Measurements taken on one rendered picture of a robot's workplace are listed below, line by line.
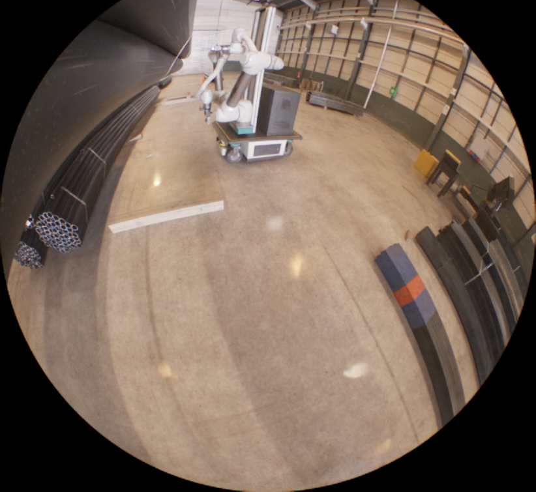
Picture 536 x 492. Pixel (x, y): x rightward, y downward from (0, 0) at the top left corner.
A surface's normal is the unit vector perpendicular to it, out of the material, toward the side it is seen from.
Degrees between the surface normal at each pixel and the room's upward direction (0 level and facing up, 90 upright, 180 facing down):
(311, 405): 0
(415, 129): 90
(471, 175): 90
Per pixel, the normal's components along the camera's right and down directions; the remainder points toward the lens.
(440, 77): -0.92, 0.20
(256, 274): 0.15, -0.63
